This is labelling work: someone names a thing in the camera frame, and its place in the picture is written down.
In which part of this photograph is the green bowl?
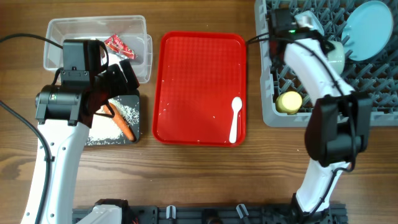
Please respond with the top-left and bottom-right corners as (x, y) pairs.
(326, 40), (345, 75)

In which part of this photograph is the orange carrot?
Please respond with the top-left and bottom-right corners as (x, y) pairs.
(103, 103), (136, 142)

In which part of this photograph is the red snack wrapper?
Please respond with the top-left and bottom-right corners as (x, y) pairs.
(104, 34), (136, 60)

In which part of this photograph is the light blue plate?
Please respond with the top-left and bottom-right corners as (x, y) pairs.
(341, 1), (394, 61)

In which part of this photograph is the white rice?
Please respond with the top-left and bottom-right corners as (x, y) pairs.
(85, 98), (140, 146)

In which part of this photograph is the yellow cup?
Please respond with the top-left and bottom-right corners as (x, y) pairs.
(275, 91), (303, 114)

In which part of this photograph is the white napkin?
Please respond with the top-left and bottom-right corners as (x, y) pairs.
(101, 53), (124, 66)

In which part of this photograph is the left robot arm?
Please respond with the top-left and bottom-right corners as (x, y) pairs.
(22, 39), (139, 223)

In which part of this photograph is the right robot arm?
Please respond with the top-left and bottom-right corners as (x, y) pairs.
(268, 9), (373, 223)

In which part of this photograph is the grey dishwasher rack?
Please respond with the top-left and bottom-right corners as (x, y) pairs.
(254, 0), (397, 127)

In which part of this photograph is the black tray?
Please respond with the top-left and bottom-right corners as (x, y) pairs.
(83, 88), (141, 146)

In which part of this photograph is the clear plastic bin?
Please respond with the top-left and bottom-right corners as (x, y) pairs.
(45, 15), (153, 84)

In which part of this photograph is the red serving tray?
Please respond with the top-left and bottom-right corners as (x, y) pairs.
(152, 31), (247, 147)

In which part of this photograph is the white plastic spoon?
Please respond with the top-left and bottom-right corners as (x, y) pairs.
(229, 96), (243, 144)

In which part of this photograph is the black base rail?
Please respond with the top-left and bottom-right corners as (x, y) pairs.
(72, 203), (348, 224)

